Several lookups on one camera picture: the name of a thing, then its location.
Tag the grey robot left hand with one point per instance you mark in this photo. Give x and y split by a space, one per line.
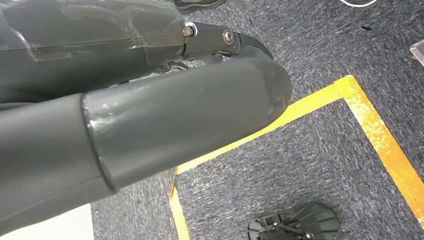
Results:
172 109

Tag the black robot foot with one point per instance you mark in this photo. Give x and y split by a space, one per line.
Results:
298 223

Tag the yellow floor tape outline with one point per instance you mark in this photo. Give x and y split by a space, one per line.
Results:
348 88

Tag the small black floor scrap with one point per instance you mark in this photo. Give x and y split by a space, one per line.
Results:
365 28

